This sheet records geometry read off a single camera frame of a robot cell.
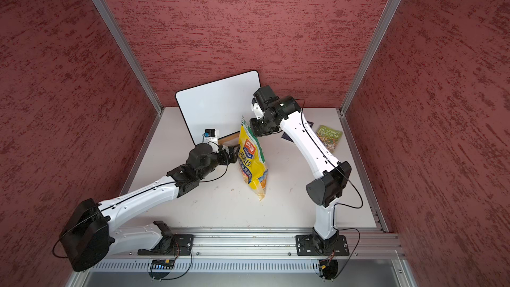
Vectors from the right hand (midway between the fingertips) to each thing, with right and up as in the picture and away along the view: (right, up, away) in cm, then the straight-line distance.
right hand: (256, 135), depth 77 cm
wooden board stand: (-15, -4, +26) cm, 30 cm away
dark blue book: (+16, -2, +29) cm, 33 cm away
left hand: (-11, -6, +4) cm, 13 cm away
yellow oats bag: (-1, -14, +3) cm, 14 cm away
